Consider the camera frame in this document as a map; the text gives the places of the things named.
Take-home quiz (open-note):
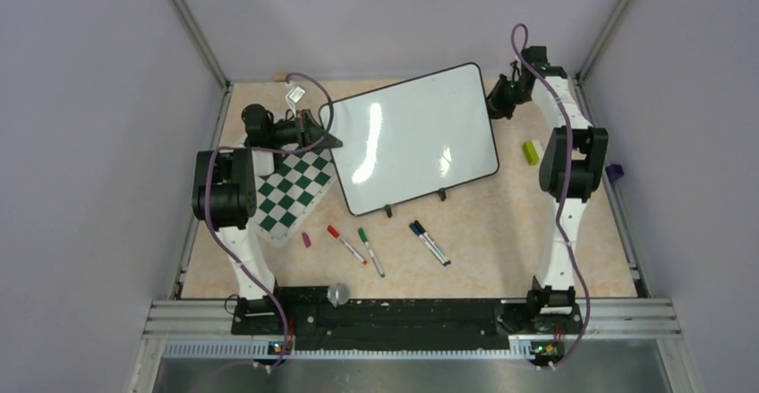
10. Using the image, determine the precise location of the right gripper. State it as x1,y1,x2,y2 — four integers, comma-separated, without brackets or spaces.
472,74,529,121

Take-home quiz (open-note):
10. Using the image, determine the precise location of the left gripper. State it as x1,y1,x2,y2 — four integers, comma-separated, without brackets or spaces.
268,108,343,152

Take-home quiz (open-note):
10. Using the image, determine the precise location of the whiteboard with black frame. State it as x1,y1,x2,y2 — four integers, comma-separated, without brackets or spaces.
318,62,499,217

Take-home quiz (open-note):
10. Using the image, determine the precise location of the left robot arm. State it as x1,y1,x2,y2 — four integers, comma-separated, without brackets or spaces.
192,104,343,334

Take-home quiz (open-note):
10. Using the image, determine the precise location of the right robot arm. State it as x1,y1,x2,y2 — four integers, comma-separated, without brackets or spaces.
486,46,609,332

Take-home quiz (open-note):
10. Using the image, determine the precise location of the red whiteboard marker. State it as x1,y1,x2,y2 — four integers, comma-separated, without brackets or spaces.
327,226,367,265

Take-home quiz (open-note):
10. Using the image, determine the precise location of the whiteboard metal stand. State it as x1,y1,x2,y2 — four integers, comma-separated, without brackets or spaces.
380,187,448,218

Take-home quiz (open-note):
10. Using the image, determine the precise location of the green whiteboard marker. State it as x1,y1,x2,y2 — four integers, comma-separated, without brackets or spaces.
358,227,386,278

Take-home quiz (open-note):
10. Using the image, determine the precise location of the blue whiteboard marker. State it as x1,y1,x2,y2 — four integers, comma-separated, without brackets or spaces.
409,222,447,266

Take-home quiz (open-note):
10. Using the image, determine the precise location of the black whiteboard marker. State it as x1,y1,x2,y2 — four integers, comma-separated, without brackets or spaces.
414,220,451,266

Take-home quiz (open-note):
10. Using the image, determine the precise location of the green white toy block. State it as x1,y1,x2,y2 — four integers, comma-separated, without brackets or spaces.
522,140,543,166

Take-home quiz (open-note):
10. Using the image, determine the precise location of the green white chessboard mat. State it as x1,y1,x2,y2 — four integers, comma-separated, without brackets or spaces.
252,150,337,248

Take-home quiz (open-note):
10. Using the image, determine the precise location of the purple object at edge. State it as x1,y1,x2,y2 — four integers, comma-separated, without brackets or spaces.
605,164,625,183

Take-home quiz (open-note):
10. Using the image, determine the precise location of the grey round knob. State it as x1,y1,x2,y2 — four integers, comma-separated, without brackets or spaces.
327,283,350,307

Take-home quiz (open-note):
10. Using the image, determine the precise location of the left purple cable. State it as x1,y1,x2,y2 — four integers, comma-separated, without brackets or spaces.
203,72,337,373

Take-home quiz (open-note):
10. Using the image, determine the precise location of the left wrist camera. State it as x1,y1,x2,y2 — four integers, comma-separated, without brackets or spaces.
286,84,306,107

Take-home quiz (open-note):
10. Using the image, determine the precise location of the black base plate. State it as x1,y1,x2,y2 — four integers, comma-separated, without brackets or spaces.
231,286,583,352

